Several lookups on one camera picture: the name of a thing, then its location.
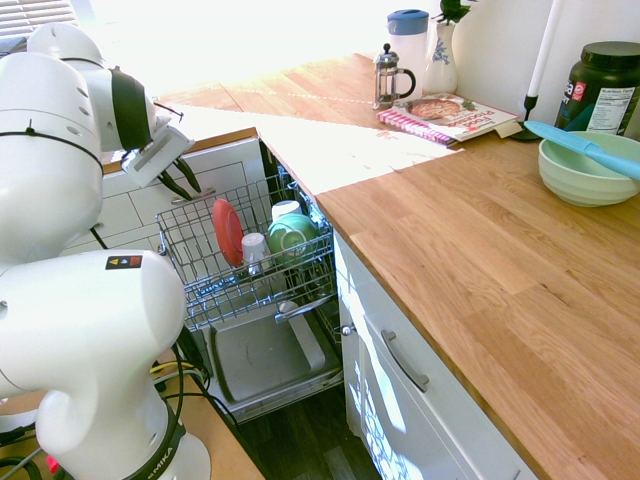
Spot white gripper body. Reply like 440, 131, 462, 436
119, 124, 197, 190

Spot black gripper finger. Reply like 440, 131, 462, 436
157, 169, 195, 202
173, 155, 204, 195

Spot pink plastic plate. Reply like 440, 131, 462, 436
211, 198, 246, 270

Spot open dishwasher door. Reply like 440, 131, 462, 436
206, 308, 345, 424

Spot tall white cup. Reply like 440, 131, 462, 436
240, 231, 273, 276

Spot short white cup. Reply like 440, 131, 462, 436
270, 199, 305, 224

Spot green ceramic bowl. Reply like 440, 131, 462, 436
266, 213, 320, 267

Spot black mounting clamp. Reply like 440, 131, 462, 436
174, 327, 209, 384

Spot window blinds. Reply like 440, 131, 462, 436
0, 0, 77, 39

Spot glass french press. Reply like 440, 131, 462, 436
372, 42, 418, 111

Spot pink striped book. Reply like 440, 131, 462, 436
376, 108, 459, 147

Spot white pitcher with blue lid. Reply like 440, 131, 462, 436
386, 8, 431, 97

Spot white vase with blue flowers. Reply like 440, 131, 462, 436
423, 21, 460, 96

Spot cookbook with pizza cover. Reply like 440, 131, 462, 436
390, 91, 522, 143

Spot green plant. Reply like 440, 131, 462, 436
431, 0, 479, 26

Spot black candle holder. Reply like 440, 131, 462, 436
509, 92, 542, 143

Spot white taper candle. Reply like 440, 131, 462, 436
527, 0, 572, 97

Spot mint green bowl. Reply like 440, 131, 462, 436
537, 130, 640, 209

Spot light blue knife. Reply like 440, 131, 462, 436
523, 120, 640, 182

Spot black protein powder jar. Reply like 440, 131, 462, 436
553, 40, 640, 137

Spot metal wire dishwasher rack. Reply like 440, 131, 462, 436
155, 174, 338, 332

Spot yellow cable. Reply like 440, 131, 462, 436
149, 359, 197, 377

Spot black floor cable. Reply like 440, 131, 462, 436
163, 393, 241, 426

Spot long silver drawer handle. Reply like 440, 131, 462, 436
380, 329, 431, 394

